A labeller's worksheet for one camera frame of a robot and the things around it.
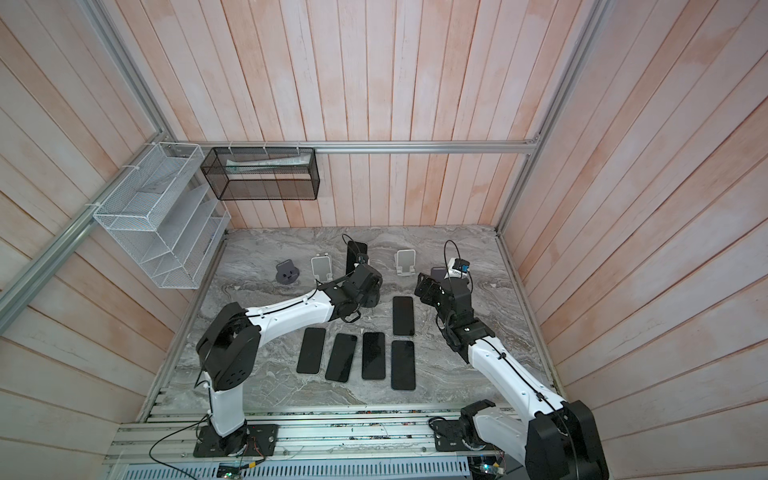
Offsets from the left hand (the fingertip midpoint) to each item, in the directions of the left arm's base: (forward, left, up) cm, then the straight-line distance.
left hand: (369, 293), depth 91 cm
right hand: (0, -18, +9) cm, 20 cm away
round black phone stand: (+12, +29, -6) cm, 32 cm away
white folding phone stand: (+14, +18, -6) cm, 23 cm away
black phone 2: (-19, -10, -9) cm, 24 cm away
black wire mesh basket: (+41, +39, +16) cm, 58 cm away
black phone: (-15, +17, -8) cm, 24 cm away
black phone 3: (+19, +6, 0) cm, 20 cm away
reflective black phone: (-3, -11, -8) cm, 14 cm away
